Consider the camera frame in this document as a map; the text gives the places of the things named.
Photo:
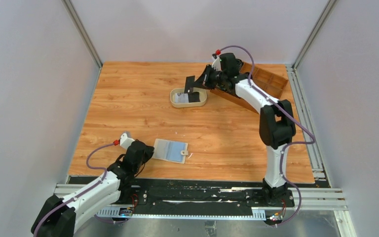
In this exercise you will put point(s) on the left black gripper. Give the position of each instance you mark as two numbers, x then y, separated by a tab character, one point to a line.
149	153

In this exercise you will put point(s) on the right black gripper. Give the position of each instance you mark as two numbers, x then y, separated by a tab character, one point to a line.
204	80

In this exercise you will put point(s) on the black credit card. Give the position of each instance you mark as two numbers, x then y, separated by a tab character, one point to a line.
189	84

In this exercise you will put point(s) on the beige card holder wallet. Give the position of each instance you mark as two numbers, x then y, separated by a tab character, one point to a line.
172	151

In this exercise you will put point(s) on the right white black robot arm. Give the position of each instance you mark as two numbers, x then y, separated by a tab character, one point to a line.
276	128

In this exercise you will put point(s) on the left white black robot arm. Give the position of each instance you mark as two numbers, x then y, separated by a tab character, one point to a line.
62	216

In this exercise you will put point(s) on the black card in tray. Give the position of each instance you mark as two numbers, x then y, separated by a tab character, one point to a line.
194	97

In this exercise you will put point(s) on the white card in tray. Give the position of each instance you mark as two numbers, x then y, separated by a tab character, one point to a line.
181	98

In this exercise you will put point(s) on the beige oval tray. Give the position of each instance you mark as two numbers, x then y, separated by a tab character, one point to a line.
203	98

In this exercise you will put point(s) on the wooden compartment organizer box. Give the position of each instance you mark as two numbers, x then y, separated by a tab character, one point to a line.
271	83

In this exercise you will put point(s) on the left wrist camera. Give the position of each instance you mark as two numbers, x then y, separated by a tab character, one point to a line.
125	140

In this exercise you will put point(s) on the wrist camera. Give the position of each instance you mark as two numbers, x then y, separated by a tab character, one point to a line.
216	65
125	140

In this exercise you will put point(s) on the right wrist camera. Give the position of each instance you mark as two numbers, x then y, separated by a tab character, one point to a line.
216	65

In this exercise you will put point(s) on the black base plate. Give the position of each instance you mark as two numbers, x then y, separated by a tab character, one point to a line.
200	197

